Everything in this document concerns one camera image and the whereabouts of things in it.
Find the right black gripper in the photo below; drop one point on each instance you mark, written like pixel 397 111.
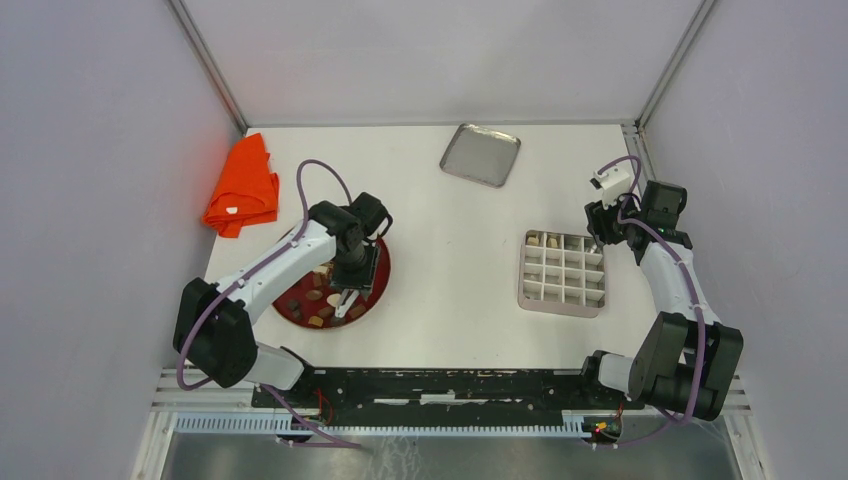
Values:
pixel 598 223

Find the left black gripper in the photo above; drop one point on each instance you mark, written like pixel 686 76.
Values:
pixel 362 280

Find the red round plate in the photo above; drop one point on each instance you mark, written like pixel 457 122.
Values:
pixel 313 296

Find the pink tin box with dividers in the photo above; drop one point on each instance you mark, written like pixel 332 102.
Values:
pixel 569 280

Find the silver serving tongs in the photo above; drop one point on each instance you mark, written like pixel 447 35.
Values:
pixel 347 299

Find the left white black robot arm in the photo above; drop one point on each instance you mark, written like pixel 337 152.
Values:
pixel 214 326

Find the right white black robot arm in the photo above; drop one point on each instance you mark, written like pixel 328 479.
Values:
pixel 687 362

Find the brown chocolate piece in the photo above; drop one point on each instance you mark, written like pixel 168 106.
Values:
pixel 357 312

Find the orange folded cloth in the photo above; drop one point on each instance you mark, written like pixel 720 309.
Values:
pixel 247 191

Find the silver tin lid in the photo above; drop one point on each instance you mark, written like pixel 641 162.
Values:
pixel 480 155

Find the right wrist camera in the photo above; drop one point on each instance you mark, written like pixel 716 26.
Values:
pixel 612 183

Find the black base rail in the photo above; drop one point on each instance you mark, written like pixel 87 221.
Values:
pixel 358 397

